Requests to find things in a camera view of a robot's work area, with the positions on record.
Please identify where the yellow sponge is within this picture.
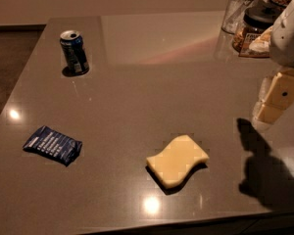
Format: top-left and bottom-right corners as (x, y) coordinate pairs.
(146, 135), (209, 189)

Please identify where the blue soda can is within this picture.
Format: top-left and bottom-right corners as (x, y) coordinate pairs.
(60, 30), (89, 75)

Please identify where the glass jar with black lid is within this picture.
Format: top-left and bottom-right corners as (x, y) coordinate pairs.
(232, 5), (279, 58)

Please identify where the blue rxbar blueberry wrapper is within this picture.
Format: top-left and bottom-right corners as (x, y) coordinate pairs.
(23, 126), (82, 166)

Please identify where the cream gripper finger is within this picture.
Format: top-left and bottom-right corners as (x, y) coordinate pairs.
(253, 70), (294, 124)
(253, 76), (272, 116)

